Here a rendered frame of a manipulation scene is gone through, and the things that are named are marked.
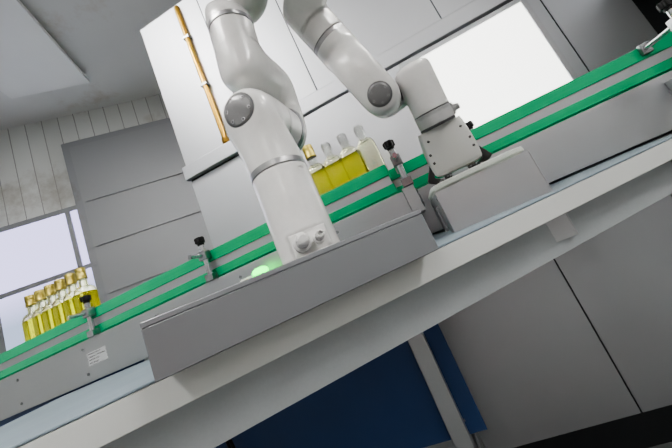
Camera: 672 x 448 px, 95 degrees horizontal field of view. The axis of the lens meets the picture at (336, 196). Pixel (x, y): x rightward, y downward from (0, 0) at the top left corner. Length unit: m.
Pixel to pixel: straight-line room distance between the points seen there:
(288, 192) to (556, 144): 0.69
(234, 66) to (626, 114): 0.88
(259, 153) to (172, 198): 3.01
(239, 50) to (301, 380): 0.51
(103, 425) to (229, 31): 0.56
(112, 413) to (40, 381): 1.09
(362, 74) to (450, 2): 0.76
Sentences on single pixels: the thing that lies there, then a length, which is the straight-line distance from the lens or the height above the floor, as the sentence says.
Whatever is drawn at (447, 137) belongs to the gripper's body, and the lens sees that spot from 0.66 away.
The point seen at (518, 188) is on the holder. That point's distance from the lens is 0.61.
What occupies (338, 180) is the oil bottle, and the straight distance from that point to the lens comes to 0.93.
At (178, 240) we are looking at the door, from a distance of 3.36.
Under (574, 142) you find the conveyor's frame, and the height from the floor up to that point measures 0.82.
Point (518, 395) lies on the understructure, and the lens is 1.20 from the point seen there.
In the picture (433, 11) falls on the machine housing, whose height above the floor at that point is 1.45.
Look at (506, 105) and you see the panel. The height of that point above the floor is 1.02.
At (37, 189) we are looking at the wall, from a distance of 4.07.
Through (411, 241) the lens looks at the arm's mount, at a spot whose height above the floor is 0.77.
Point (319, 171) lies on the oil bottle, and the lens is 0.95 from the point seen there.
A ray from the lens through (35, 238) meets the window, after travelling 3.91.
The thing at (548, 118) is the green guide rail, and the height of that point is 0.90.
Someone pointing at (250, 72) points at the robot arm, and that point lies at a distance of 0.59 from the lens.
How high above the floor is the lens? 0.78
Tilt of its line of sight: 12 degrees up
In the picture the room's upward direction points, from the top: 24 degrees counter-clockwise
